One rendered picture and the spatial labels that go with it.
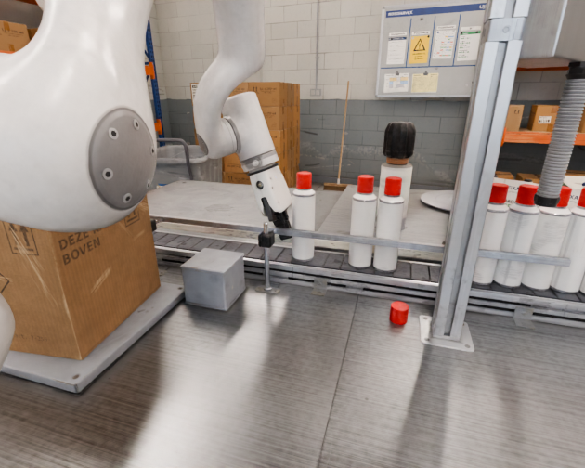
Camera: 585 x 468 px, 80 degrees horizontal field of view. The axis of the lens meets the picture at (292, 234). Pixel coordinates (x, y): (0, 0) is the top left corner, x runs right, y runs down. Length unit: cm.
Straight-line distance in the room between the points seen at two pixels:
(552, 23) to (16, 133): 57
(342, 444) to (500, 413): 23
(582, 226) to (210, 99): 72
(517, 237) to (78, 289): 77
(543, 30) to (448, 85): 442
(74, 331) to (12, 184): 41
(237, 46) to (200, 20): 568
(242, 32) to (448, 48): 443
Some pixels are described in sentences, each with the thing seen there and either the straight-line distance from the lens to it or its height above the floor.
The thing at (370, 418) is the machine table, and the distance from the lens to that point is 55.
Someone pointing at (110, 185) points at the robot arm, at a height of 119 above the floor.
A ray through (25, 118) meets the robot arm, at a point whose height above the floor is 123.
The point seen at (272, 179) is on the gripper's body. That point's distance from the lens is 78.
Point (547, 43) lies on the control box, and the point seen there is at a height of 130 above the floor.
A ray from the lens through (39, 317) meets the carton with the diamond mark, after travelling 67.
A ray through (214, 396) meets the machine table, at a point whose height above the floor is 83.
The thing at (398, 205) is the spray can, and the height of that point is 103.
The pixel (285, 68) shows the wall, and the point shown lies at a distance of 561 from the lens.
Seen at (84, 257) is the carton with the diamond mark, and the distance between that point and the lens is 63.
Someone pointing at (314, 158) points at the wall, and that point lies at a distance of 549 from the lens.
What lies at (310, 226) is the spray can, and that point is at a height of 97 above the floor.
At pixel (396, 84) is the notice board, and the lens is 505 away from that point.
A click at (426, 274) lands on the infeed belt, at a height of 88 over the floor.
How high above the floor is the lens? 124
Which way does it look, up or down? 21 degrees down
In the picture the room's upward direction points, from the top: straight up
